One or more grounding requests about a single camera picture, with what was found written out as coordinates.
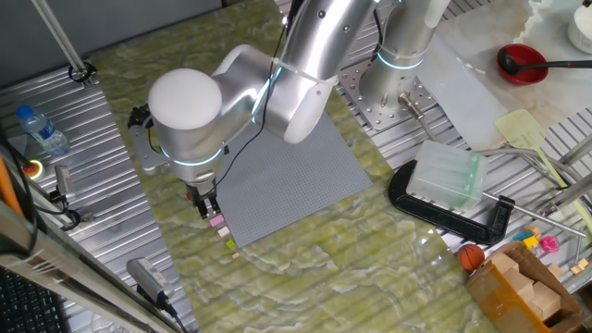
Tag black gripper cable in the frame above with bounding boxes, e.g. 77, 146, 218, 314
213, 13, 289, 198

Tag black ladle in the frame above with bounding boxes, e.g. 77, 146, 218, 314
498, 47, 592, 76

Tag red bowl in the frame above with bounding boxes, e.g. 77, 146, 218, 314
497, 43, 550, 87

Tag metal frame bar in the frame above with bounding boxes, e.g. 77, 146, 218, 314
0, 198, 184, 333

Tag pink plastic toy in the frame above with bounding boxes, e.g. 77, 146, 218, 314
538, 235, 561, 254

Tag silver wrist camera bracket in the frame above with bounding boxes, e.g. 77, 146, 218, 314
129, 120, 168, 176

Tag red emergency stop button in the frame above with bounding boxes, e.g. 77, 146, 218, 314
21, 159, 44, 180

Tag silver depth camera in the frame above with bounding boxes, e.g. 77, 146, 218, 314
126, 257, 175, 302
53, 165, 78, 203

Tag grey base cable with connector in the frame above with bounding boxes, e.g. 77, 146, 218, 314
398, 92, 579, 186

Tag clear water bottle blue cap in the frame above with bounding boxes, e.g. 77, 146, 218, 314
17, 105, 70, 157

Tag small tan wooden block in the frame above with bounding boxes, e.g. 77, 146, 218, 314
569, 257, 591, 276

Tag black keyboard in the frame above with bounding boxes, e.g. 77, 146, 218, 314
0, 267, 70, 333

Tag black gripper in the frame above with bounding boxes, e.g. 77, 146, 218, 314
184, 180, 222, 220

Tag white marble pattern sheet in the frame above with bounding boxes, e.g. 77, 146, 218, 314
434, 0, 592, 119

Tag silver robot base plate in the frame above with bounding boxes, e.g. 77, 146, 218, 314
336, 59, 438, 131

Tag white cup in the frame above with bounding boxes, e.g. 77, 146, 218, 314
567, 4, 592, 55

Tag black C-clamp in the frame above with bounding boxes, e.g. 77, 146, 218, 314
388, 159, 586, 246

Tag cardboard box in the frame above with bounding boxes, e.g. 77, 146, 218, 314
465, 240, 591, 333

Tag translucent plastic container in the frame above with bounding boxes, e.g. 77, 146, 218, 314
406, 140, 490, 213

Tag silver tripod pole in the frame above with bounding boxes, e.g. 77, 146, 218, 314
31, 0, 97, 90

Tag toy basketball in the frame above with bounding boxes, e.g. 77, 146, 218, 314
456, 243, 486, 273

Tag silver metal stand legs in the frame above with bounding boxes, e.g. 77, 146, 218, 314
538, 133, 592, 218

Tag translucent plastic sheet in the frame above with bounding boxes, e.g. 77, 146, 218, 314
413, 31, 510, 152

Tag grey Lego baseplate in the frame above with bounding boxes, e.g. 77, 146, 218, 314
215, 110, 374, 249

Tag orange pole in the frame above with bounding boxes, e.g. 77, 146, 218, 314
0, 154, 24, 218

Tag green marble pattern mat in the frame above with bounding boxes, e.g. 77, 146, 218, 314
90, 0, 500, 333

